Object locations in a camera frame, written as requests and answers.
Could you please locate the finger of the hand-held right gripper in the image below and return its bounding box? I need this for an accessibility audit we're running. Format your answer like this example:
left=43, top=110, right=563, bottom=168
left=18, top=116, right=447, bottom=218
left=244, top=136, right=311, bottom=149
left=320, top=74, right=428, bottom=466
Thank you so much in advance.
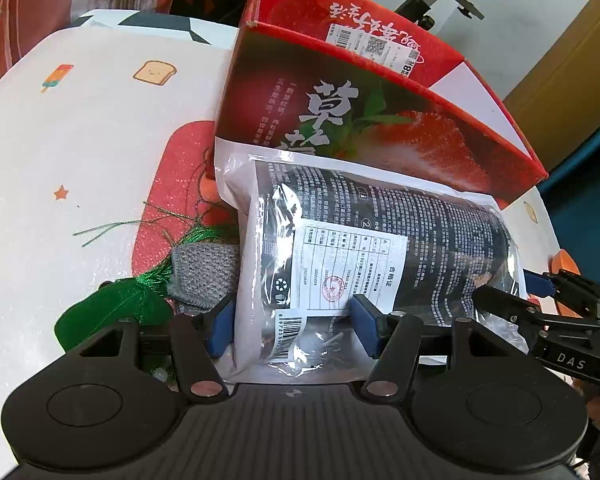
left=523, top=270, right=600, bottom=312
left=472, top=285, right=548, bottom=332

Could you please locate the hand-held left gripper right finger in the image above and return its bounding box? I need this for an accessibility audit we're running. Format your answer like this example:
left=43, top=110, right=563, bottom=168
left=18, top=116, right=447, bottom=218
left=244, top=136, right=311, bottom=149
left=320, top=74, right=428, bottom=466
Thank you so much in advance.
left=349, top=294, right=531, bottom=402

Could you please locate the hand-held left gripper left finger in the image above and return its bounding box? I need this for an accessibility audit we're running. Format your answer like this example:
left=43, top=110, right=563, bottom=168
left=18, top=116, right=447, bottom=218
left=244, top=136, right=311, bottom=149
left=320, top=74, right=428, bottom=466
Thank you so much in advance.
left=77, top=294, right=237, bottom=403

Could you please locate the grey knitted cloth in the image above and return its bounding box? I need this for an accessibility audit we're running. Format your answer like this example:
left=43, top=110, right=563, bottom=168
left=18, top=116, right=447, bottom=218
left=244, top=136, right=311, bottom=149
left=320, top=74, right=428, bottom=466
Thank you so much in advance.
left=167, top=242, right=241, bottom=312

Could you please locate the clear packet with black garment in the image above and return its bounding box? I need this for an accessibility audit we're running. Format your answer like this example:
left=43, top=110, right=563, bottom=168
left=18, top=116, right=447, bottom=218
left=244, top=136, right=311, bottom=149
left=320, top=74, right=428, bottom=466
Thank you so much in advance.
left=214, top=137, right=528, bottom=381

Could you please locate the red strawberry cardboard box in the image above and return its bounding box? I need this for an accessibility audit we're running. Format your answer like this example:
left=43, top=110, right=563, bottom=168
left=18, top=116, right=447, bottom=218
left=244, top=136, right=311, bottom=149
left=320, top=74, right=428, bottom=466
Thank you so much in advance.
left=214, top=0, right=549, bottom=211

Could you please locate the orange plastic object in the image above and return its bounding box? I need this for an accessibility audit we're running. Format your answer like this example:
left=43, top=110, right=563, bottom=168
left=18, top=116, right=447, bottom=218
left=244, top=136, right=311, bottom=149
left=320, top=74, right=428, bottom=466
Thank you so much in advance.
left=551, top=249, right=581, bottom=281

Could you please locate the green tasselled sachet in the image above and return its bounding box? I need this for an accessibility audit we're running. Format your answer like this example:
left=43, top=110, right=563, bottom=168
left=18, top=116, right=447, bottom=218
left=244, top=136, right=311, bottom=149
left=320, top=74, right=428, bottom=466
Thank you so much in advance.
left=55, top=160, right=231, bottom=356

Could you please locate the red printed mat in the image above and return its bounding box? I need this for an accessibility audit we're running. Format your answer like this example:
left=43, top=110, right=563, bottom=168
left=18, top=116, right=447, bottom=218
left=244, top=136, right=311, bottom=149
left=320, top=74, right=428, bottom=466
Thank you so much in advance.
left=130, top=120, right=241, bottom=306

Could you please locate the wooden board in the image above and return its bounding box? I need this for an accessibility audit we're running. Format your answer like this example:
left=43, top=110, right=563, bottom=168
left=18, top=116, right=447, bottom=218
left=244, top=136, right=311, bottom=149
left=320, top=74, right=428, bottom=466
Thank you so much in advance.
left=502, top=0, right=600, bottom=171

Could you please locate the white printed tablecloth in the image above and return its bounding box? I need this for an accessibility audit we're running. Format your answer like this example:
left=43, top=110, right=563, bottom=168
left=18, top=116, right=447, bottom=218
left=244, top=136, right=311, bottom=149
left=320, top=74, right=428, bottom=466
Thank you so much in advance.
left=0, top=9, right=576, bottom=476

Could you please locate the red striped bag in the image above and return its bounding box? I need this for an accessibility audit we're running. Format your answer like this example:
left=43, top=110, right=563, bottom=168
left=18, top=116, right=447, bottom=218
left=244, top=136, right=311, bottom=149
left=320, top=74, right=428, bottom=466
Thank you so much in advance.
left=0, top=0, right=181, bottom=83

